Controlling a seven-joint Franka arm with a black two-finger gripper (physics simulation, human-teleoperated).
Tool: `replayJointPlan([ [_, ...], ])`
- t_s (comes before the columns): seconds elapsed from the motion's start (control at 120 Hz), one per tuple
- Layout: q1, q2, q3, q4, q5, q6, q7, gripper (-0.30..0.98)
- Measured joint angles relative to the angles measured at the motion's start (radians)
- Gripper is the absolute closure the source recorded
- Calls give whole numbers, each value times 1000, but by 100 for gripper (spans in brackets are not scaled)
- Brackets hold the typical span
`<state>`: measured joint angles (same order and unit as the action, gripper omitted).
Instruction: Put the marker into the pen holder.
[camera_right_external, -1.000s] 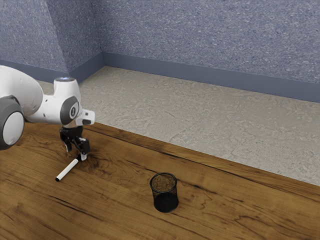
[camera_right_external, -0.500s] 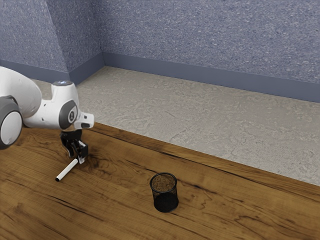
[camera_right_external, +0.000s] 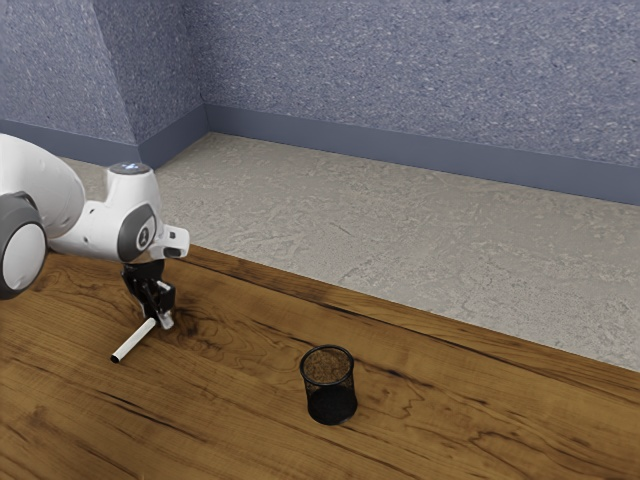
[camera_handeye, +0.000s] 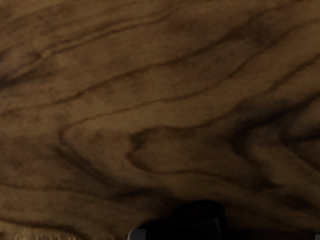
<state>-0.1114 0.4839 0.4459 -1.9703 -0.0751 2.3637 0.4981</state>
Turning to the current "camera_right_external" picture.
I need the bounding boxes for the black mesh pen holder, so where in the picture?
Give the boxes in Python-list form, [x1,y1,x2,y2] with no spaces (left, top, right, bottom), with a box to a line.
[299,344,359,427]

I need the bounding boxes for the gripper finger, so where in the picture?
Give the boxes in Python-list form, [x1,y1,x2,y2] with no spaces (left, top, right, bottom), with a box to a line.
[141,282,159,320]
[155,280,176,330]

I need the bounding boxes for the white pen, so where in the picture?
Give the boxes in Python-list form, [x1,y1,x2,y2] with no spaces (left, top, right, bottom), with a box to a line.
[110,319,156,365]

